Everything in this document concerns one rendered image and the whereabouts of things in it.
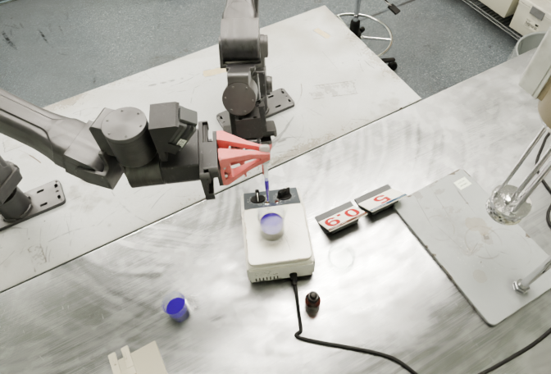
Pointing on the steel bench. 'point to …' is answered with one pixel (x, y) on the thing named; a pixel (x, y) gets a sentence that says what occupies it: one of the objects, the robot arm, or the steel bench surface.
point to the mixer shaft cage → (507, 215)
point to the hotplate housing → (275, 271)
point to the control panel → (270, 198)
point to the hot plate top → (295, 233)
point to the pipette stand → (138, 361)
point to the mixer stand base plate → (474, 245)
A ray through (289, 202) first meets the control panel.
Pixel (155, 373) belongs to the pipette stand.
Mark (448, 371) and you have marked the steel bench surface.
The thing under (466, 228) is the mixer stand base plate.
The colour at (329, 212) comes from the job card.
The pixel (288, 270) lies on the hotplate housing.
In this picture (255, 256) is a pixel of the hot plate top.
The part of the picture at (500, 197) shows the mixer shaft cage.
